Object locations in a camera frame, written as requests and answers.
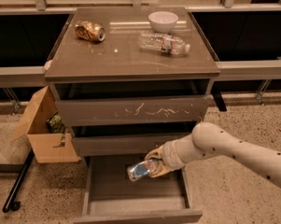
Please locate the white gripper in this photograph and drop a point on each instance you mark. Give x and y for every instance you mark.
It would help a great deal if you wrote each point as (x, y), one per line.
(169, 156)

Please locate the green snack bag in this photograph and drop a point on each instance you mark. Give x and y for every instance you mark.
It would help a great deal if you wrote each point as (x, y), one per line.
(55, 124)

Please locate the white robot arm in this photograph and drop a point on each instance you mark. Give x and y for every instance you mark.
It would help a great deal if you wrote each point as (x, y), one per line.
(208, 140)

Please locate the crushed blue silver redbull can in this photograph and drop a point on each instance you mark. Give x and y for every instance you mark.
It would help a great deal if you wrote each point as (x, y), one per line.
(141, 169)

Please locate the grey top drawer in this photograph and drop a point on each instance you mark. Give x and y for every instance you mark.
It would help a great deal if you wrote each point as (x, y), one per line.
(132, 111)

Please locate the white bowl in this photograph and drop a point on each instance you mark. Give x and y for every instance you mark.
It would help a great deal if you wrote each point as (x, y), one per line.
(162, 21)

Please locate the grey middle drawer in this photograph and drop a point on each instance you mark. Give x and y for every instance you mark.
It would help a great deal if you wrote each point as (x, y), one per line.
(121, 144)

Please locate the grey open bottom drawer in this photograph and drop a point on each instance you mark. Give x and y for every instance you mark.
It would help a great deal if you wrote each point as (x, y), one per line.
(112, 198)

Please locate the black floor rail leg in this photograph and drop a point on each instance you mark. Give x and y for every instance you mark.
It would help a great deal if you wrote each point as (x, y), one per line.
(11, 204)

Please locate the cardboard box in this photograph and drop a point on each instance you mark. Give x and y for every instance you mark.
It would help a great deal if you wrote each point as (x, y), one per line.
(48, 147)

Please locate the crushed gold can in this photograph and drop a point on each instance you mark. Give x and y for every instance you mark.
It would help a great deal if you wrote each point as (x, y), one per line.
(90, 31)

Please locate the grey drawer cabinet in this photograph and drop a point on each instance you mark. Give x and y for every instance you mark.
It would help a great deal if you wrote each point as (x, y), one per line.
(118, 69)

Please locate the clear plastic water bottle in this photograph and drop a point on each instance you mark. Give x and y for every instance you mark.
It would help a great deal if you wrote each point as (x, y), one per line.
(164, 43)

